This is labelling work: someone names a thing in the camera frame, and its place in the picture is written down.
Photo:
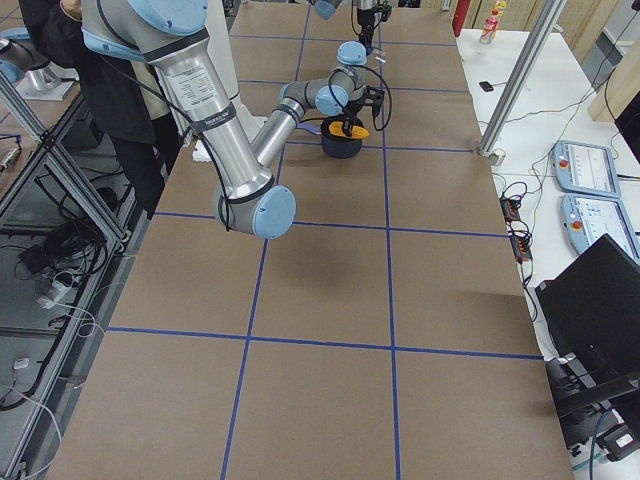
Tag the orange yellow toy corn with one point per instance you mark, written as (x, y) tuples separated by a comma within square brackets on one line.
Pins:
[(359, 132)]

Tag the glass pot lid blue knob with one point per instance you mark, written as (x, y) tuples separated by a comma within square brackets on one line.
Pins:
[(375, 55)]

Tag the dark blue cooking pot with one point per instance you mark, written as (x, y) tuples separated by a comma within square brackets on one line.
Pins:
[(332, 145)]

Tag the red labelled plastic bottle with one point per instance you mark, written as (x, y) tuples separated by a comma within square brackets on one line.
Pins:
[(491, 23)]

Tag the small black square device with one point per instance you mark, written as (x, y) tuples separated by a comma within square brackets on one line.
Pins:
[(486, 86)]

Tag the black orange power strip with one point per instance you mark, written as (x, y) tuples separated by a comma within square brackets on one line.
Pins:
[(518, 231)]

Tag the person in black jacket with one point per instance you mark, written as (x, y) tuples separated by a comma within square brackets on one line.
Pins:
[(141, 127)]

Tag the upper blue teach pendant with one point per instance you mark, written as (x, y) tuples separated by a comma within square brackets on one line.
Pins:
[(585, 169)]

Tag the blue teach pendant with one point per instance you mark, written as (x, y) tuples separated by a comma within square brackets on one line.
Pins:
[(587, 218), (585, 169)]

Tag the lower blue teach pendant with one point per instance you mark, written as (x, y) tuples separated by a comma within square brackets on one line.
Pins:
[(587, 218)]

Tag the black monitor stand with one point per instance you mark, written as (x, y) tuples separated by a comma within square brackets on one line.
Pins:
[(599, 406)]

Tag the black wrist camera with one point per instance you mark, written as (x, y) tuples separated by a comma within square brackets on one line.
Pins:
[(374, 98)]

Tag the aluminium frame post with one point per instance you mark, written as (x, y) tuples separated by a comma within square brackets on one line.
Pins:
[(525, 62)]

